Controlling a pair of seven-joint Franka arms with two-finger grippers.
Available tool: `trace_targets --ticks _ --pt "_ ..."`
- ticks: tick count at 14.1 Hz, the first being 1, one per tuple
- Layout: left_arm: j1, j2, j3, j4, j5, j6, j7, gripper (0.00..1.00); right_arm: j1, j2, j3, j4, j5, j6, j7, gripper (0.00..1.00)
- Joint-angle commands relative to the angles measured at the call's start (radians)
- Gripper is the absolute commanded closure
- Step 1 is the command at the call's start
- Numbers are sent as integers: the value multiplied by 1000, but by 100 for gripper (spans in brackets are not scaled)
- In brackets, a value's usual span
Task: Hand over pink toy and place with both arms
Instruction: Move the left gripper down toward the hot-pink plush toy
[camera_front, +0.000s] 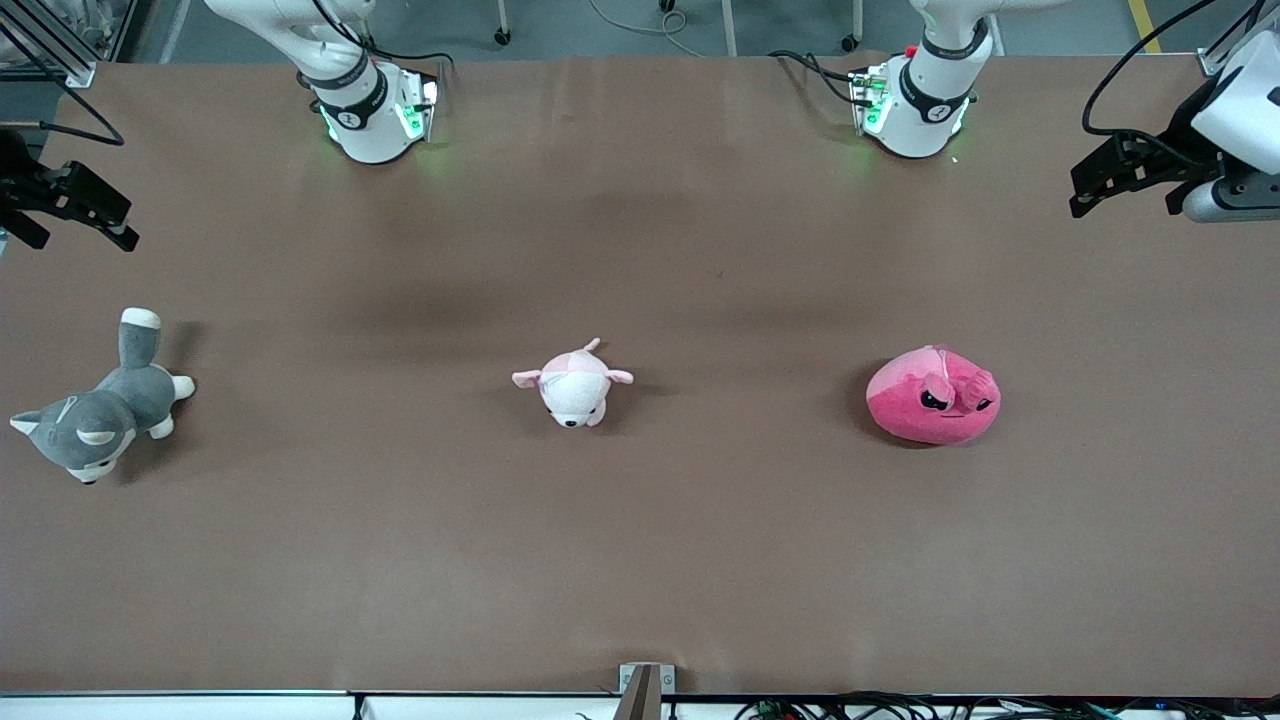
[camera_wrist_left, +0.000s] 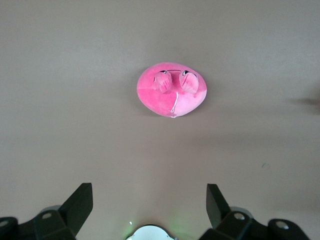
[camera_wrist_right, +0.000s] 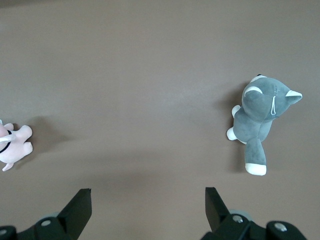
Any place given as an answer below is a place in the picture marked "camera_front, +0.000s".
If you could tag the grey white husky plush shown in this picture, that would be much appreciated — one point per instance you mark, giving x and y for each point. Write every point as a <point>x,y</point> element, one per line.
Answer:
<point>110,410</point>

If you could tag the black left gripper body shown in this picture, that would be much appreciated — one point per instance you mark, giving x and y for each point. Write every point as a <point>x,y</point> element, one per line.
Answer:
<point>1176,145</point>

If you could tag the grey metal table bracket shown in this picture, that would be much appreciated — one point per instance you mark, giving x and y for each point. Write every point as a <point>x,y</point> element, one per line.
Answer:
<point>668,680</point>

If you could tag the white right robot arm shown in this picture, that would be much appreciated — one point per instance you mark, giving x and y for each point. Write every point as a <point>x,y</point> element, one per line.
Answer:
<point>370,125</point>

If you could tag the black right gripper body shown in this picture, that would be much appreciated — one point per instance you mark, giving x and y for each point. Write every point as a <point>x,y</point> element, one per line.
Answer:
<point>14,178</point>

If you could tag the round hot pink plush toy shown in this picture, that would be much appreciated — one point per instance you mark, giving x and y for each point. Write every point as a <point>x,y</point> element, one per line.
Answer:
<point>920,415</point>

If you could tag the aluminium frame profile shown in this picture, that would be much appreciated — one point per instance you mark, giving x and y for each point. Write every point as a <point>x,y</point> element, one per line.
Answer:
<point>1212,62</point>
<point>75,68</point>

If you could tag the pale pink white plush dog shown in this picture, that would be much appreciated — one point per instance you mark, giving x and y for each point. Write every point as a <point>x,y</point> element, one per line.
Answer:
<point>572,390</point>

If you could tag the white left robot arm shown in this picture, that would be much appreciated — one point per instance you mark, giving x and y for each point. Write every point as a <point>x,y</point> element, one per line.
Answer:
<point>925,120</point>

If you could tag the yellow floor tape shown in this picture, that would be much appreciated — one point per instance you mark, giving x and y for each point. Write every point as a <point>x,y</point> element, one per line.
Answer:
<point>1145,25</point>

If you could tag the white table edge rail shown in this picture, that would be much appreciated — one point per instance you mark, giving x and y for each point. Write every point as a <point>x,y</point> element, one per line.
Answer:
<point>200,709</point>

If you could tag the white stand leg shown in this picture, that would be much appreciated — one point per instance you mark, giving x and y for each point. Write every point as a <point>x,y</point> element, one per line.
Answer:
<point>730,25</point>

